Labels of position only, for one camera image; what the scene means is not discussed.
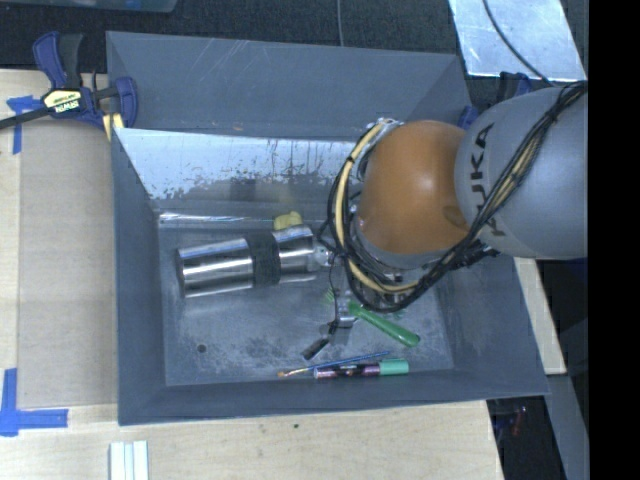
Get thin blue paintbrush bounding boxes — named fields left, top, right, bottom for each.
left=277, top=350, right=392, bottom=380

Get green toothbrush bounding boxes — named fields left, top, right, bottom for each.
left=346, top=301, right=422, bottom=348

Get marker with green cap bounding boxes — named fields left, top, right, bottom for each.
left=313, top=358, right=411, bottom=381

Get grey metal bin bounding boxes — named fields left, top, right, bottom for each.
left=104, top=30, right=552, bottom=427

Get small yellow object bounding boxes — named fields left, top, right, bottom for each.
left=273, top=210, right=304, bottom=231

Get silver metal flask, black band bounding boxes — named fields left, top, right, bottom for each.
left=174, top=224, right=332, bottom=300

